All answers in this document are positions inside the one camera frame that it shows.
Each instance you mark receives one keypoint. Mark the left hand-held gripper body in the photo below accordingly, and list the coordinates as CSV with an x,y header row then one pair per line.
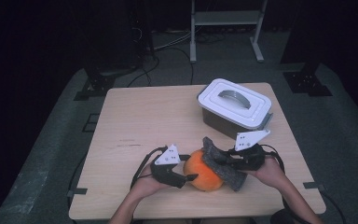
x,y
167,175

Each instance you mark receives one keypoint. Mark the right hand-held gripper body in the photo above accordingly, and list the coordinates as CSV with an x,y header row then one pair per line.
x,y
251,160

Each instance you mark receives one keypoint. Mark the orange plush toy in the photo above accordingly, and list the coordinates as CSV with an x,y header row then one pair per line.
x,y
202,177

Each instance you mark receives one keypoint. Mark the grey fuzzy cloth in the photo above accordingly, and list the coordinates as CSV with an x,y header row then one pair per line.
x,y
233,182

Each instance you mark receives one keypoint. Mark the clear grey storage box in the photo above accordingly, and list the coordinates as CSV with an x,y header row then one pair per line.
x,y
220,124

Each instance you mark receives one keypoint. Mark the white box lid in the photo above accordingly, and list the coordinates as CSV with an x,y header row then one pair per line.
x,y
211,99

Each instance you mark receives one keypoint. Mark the person's right hand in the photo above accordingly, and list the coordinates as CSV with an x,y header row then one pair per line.
x,y
270,174

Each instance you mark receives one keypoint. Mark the dark round object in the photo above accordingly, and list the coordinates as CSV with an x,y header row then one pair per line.
x,y
279,217

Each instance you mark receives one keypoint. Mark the grey tape strip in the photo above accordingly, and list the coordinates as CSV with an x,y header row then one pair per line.
x,y
79,191
312,185

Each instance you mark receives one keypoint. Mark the black stand base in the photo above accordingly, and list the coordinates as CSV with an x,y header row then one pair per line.
x,y
306,82
98,84

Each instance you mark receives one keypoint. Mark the dark equipment tower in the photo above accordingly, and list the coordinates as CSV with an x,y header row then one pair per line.
x,y
143,31

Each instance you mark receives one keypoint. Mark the white metal stand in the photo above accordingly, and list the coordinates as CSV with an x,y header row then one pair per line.
x,y
227,17

